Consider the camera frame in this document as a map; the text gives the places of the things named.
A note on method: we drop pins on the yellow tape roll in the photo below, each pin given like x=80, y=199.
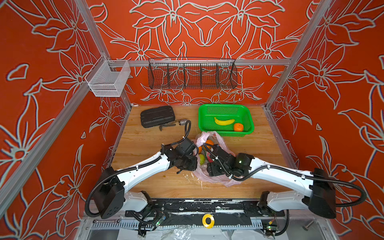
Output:
x=208, y=221

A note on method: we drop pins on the yellow banana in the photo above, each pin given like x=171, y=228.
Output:
x=224, y=123

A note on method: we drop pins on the orange tangerine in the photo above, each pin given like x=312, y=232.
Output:
x=238, y=127
x=209, y=143

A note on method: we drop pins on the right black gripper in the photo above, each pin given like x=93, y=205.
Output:
x=212, y=169

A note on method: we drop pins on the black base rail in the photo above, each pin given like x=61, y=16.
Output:
x=249, y=207

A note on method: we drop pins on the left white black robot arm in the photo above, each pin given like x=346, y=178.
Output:
x=112, y=191

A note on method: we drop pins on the metal wrench tool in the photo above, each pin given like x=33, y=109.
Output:
x=181, y=122

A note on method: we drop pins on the yellow green pear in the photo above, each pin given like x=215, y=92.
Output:
x=202, y=159

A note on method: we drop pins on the black wire wall basket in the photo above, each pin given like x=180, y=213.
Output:
x=192, y=73

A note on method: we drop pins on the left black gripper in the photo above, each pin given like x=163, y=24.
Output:
x=193, y=166

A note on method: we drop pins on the white wire mesh basket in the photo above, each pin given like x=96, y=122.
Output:
x=108, y=78

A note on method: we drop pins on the black plastic tool case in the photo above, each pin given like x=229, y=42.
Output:
x=157, y=116

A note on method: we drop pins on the green plastic basket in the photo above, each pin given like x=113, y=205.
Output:
x=240, y=113

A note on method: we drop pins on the pink plastic bag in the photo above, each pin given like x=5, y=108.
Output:
x=201, y=171

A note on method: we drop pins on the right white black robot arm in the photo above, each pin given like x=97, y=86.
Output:
x=314, y=190

